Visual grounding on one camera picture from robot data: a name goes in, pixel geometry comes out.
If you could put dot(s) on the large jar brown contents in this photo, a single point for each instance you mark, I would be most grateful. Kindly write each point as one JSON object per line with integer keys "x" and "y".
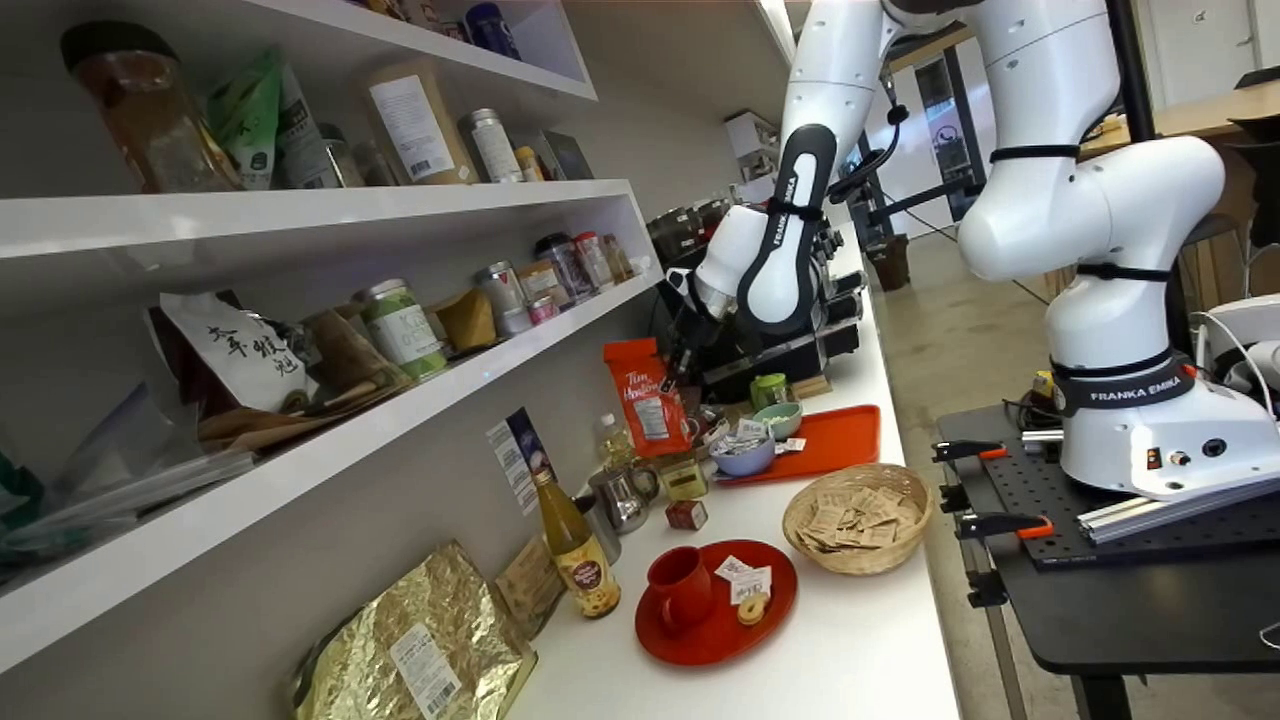
{"x": 142, "y": 114}

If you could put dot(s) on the green bag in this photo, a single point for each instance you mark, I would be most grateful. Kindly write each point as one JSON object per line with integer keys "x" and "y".
{"x": 265, "y": 126}

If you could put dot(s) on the small gold pouch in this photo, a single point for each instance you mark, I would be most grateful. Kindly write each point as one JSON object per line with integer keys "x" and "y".
{"x": 466, "y": 322}

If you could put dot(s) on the purple bowl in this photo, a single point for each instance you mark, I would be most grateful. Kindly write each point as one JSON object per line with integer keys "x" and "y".
{"x": 746, "y": 462}

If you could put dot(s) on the black coffee machine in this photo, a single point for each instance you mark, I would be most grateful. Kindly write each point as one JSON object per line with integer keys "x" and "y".
{"x": 787, "y": 347}

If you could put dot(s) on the orange coffee packet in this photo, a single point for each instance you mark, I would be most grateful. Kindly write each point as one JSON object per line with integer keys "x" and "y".
{"x": 644, "y": 401}

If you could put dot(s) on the orange plastic tray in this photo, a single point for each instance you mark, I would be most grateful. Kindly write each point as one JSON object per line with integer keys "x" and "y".
{"x": 835, "y": 440}

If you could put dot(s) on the white jar green lid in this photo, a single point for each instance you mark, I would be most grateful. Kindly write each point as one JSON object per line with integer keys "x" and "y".
{"x": 400, "y": 328}

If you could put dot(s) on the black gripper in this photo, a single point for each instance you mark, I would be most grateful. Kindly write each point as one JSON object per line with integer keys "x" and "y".
{"x": 693, "y": 322}

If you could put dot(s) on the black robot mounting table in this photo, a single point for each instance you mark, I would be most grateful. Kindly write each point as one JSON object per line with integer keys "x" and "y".
{"x": 1135, "y": 614}

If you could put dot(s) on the small red cube box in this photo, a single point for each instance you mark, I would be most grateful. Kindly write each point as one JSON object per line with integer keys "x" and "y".
{"x": 684, "y": 514}

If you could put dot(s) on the aluminium rail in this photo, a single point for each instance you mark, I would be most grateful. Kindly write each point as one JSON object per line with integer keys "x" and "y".
{"x": 1172, "y": 506}

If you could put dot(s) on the clear plastic bags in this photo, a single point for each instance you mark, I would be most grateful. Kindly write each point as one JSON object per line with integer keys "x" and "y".
{"x": 121, "y": 485}

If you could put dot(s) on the amber liquid bottle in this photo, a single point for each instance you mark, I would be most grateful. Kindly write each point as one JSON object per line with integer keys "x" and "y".
{"x": 581, "y": 545}

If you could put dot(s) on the brown bin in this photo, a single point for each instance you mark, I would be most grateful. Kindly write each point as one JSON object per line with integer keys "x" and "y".
{"x": 895, "y": 265}

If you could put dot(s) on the small dark box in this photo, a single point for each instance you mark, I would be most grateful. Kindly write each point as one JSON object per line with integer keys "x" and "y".
{"x": 562, "y": 157}

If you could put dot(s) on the glass storage jar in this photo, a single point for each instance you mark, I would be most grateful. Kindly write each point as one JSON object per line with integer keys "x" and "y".
{"x": 622, "y": 500}

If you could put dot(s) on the dark-lidded jar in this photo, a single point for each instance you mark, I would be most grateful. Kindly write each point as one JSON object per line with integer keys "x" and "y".
{"x": 564, "y": 265}

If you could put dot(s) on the clear oil bottle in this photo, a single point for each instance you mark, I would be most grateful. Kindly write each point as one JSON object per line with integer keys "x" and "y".
{"x": 612, "y": 440}

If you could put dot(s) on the white sugar packet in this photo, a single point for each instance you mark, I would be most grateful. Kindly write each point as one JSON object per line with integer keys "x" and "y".
{"x": 731, "y": 581}
{"x": 761, "y": 579}

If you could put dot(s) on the small clear jar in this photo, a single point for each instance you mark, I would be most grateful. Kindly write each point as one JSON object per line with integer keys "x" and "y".
{"x": 504, "y": 296}

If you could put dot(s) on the white shelf unit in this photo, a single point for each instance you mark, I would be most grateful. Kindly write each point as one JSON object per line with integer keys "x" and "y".
{"x": 400, "y": 213}

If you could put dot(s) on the cardboard box white label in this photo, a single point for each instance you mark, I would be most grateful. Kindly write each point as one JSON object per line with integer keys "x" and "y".
{"x": 417, "y": 123}

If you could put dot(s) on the small yellow box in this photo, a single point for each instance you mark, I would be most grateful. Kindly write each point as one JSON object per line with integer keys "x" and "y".
{"x": 683, "y": 481}

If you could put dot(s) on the white plastic bottle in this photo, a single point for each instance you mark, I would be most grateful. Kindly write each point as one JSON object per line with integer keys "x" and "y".
{"x": 493, "y": 145}

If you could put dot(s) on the red plate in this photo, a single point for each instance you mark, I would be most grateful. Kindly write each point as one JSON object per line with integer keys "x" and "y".
{"x": 714, "y": 643}

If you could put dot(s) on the gold foil bag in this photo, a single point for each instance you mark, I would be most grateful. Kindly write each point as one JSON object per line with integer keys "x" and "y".
{"x": 400, "y": 643}

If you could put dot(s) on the small pink jar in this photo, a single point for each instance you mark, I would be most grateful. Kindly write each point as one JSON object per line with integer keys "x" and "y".
{"x": 545, "y": 288}

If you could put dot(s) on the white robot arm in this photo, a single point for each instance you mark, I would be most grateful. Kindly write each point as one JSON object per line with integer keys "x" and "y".
{"x": 1106, "y": 213}

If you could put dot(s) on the flat brown packet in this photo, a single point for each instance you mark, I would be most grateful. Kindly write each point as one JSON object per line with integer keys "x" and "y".
{"x": 530, "y": 586}

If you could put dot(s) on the large round wicker basket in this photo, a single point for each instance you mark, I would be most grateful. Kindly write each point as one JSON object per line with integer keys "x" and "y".
{"x": 852, "y": 521}

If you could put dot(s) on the red mug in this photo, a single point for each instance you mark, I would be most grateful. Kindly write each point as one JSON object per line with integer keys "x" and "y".
{"x": 679, "y": 586}

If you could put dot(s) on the white bag black script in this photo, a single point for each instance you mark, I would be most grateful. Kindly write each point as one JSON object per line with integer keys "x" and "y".
{"x": 240, "y": 348}

